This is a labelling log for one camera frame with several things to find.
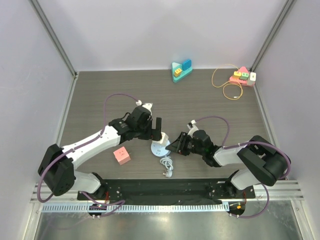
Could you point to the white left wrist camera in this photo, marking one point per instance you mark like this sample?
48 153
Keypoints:
148 106

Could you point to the light blue round power strip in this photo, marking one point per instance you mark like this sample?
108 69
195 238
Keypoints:
159 150

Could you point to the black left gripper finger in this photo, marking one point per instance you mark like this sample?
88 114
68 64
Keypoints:
156 135
158 123

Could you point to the aluminium frame post left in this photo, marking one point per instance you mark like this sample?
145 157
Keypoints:
52 35

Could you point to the yellow plug adapter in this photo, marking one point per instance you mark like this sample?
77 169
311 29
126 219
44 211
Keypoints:
177 72

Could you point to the pink cube socket adapter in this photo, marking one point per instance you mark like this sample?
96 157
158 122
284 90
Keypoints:
122 156

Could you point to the white charger plug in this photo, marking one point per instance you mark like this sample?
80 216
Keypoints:
252 76

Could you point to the aluminium frame rail front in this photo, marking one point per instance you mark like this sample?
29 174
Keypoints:
284 190

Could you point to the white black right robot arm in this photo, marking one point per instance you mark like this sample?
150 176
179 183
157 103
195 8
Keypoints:
264 163

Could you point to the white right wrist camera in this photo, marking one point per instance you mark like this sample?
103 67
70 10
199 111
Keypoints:
192 127

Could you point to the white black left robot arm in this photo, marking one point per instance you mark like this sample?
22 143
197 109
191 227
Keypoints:
58 169

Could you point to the pink triangular power strip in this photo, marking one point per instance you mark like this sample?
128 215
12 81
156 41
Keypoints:
247 83

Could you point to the green charger plug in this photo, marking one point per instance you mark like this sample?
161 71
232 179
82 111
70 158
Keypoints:
245 76

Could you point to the white cube socket adapter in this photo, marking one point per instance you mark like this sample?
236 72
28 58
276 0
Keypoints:
164 139

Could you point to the aluminium frame post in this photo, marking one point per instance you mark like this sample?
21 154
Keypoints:
280 19
52 35

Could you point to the teal triangular power strip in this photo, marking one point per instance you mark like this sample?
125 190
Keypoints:
176 65

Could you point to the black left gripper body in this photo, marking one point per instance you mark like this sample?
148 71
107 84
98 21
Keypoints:
144 132

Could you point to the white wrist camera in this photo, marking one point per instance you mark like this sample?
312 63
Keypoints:
192 127
148 106

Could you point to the aluminium frame post right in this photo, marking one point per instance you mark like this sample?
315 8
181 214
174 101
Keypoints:
280 19

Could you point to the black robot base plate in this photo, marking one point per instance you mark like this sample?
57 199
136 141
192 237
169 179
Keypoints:
205 185

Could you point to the yellow charger plug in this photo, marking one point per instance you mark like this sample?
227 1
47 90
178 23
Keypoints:
237 74

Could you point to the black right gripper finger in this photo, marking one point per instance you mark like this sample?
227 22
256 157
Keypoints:
178 141
172 148

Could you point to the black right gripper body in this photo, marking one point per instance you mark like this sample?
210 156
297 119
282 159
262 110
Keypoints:
186 144

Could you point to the blue plug adapter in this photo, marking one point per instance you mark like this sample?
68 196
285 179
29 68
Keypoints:
187 64

